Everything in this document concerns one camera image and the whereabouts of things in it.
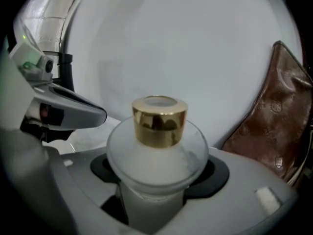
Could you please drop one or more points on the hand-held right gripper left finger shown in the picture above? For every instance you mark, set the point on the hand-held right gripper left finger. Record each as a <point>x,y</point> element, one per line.
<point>61,195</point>

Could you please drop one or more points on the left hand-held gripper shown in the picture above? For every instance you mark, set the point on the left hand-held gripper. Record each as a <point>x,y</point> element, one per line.
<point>31,62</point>

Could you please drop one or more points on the small clear bottle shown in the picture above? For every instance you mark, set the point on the small clear bottle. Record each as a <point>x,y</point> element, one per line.
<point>156,160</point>

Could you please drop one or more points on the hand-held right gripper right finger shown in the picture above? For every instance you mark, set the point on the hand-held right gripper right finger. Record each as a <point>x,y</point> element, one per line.
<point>244,204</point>

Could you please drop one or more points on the shiny plastic-covered panel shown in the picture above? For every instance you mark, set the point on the shiny plastic-covered panel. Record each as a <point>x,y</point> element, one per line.
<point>49,21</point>

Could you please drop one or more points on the brown leather bag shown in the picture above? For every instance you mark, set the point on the brown leather bag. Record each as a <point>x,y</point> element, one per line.
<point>274,121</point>

